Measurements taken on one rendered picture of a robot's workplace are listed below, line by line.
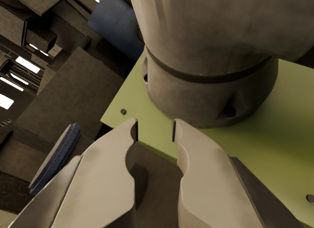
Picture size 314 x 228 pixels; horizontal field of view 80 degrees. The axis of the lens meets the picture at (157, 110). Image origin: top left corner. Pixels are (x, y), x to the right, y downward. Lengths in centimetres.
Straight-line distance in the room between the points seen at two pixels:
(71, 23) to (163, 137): 324
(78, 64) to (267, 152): 205
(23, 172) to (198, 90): 249
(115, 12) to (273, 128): 261
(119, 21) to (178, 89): 256
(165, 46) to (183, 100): 8
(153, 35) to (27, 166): 247
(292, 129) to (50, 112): 183
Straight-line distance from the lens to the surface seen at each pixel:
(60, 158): 79
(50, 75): 372
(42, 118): 191
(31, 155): 254
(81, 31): 340
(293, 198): 28
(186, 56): 16
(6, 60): 883
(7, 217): 68
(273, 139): 28
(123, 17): 277
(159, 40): 17
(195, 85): 20
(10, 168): 262
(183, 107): 23
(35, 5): 304
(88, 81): 212
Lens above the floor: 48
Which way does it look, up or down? 22 degrees down
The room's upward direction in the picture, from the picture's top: 55 degrees counter-clockwise
